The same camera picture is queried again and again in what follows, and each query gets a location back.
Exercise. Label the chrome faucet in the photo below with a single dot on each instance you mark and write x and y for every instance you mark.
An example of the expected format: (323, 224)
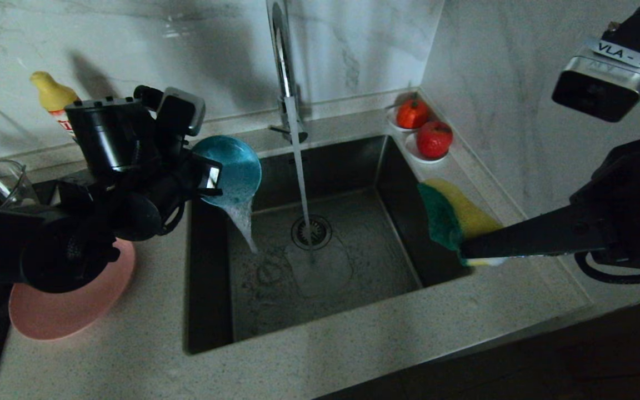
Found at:
(285, 72)

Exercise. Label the red apple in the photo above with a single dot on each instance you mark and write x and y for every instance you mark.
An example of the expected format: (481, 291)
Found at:
(434, 139)

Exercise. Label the small white saucer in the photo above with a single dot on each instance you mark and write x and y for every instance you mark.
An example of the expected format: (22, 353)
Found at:
(410, 151)
(390, 123)

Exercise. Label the teal bowl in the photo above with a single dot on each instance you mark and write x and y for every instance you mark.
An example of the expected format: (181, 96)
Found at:
(231, 166)

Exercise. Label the yellow dish soap bottle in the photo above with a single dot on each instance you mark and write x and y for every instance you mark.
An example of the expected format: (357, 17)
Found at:
(53, 97)

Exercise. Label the stainless steel sink basin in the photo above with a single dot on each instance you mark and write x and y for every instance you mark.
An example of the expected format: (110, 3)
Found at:
(353, 278)

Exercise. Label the pink plate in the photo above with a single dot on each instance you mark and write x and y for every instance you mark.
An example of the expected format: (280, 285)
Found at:
(75, 305)

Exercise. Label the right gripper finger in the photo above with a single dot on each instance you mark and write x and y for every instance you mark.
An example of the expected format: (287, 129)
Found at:
(548, 225)
(548, 244)

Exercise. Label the clear glass pot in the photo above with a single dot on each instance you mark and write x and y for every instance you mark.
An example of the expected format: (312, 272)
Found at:
(14, 183)

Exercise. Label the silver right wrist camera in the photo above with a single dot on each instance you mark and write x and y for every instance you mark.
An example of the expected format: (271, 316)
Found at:
(603, 89)

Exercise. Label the yellow sponge green backing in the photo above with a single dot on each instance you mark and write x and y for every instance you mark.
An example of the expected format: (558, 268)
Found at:
(453, 216)

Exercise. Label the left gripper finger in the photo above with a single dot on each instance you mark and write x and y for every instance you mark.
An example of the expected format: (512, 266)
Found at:
(210, 192)
(209, 161)

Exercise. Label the orange-red tomato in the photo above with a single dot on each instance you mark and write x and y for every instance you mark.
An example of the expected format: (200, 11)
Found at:
(412, 114)

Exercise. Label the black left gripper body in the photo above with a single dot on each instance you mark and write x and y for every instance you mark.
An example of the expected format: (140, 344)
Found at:
(159, 189)

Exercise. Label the round metal drain strainer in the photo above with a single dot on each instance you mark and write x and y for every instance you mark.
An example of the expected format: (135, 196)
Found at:
(320, 233)

